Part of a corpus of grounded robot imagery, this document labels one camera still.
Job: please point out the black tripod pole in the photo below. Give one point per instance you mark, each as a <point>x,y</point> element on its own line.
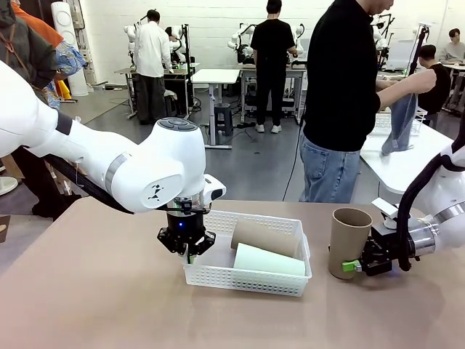
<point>417,47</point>

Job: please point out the seated person in black hoodie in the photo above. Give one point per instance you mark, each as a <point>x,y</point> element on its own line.
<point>437,91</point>

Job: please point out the person's left hand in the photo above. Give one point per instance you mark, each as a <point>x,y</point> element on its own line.
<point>391,84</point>

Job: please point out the man in black t-shirt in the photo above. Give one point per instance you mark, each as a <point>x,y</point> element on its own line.
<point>272,47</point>

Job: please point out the brown cardboard coloured cup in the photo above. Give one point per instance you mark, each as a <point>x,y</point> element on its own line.
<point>345,240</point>
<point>261,236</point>

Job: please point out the man in white coat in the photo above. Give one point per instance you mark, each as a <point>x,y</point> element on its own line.
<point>150,54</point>

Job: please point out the white standing desk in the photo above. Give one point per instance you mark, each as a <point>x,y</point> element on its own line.
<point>214,76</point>

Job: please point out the seated person behind workbench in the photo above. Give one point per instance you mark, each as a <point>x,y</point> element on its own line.
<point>172,34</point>

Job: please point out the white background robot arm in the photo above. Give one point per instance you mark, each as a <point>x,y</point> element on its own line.
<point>380,38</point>
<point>238,38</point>
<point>130,38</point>

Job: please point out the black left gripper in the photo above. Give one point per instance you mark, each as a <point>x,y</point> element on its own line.
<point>184,226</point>

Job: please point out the wooden top workbench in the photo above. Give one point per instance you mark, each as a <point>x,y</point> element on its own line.
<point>178,72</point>

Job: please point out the person in grey sweater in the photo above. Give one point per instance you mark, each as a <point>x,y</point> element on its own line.
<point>454,51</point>

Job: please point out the light green cup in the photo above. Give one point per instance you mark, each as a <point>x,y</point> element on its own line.
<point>269,263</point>

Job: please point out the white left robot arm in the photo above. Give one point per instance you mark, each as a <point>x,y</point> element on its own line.
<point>109,160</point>

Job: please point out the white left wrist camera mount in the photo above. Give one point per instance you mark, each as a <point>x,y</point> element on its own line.
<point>216,189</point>

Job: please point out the person's right forearm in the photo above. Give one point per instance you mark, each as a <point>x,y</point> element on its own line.
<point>396,91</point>

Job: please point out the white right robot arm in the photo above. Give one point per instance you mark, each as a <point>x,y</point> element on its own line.
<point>447,189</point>

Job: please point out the person black shirt blue jeans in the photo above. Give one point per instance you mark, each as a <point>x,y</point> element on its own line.
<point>338,72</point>

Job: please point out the blue cleaning cloth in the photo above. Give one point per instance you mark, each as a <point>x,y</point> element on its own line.
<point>399,127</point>

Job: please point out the brown wooden board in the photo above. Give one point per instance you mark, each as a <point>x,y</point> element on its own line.
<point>4,229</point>

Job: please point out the dark chair with white cloth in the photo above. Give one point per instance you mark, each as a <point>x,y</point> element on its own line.
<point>170,103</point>

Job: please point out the person's right hand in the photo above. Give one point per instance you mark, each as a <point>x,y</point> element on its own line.
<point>425,80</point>

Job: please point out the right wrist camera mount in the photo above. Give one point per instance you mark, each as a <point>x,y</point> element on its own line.
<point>385,212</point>

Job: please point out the person in orange jacket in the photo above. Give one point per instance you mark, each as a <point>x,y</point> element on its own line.
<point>40,29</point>

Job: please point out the person in dark green jacket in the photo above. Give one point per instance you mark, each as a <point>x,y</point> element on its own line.
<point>22,47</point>

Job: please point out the white side table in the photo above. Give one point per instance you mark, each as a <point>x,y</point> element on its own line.
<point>396,174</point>

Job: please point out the white perforated plastic basket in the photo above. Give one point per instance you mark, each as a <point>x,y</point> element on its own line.
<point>254,285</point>

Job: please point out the black vertical stand pole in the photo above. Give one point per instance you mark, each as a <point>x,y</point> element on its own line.
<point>187,65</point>

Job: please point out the white floor fan base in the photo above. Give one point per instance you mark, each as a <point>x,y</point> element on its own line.
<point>7,185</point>

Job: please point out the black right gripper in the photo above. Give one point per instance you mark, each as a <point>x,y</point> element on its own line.
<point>388,254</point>

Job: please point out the grey plastic stool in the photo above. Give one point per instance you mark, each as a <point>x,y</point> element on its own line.
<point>222,120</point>

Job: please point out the grey frame workbench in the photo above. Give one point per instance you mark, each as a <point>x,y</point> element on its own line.
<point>290,72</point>

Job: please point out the white tower air conditioner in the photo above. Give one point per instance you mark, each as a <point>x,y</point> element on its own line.
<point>70,54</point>

